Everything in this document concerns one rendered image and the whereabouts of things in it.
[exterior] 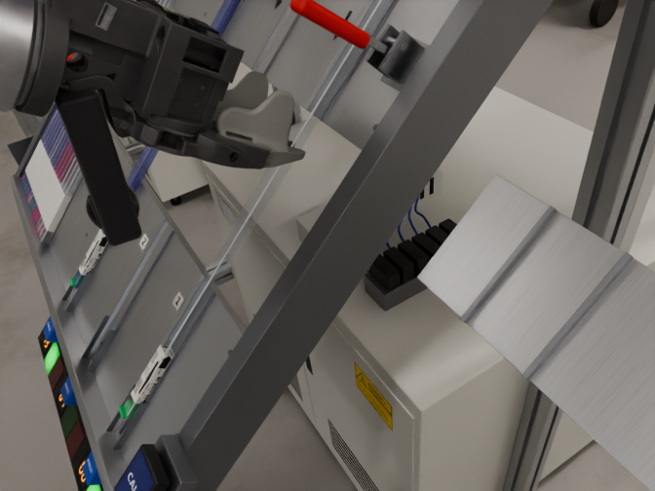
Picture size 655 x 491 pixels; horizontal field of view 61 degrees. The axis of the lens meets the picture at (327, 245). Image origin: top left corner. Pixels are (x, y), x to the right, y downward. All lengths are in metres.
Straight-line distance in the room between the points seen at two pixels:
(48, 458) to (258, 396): 1.14
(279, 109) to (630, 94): 0.30
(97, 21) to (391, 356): 0.52
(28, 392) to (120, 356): 1.12
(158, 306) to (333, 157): 0.60
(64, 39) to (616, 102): 0.44
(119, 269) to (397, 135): 0.39
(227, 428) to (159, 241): 0.22
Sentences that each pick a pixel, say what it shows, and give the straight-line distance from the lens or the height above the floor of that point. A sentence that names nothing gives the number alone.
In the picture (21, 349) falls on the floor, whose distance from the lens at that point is 1.87.
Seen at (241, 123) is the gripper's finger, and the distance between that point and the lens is 0.42.
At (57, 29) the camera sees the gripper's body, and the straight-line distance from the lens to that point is 0.36.
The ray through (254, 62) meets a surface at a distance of 0.58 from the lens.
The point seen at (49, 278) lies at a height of 0.73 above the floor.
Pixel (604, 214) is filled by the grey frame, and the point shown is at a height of 0.84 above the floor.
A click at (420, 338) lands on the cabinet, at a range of 0.75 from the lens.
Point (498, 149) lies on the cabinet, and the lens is 1.11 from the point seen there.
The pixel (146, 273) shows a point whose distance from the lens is 0.62.
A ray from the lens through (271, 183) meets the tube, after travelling 0.47.
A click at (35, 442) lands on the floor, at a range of 1.63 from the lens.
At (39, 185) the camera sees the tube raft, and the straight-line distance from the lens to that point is 0.96.
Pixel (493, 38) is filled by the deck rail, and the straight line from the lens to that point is 0.43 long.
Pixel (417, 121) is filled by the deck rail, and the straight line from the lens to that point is 0.40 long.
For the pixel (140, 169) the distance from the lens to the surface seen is 0.68.
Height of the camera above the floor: 1.21
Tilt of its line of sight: 41 degrees down
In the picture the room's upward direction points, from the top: 7 degrees counter-clockwise
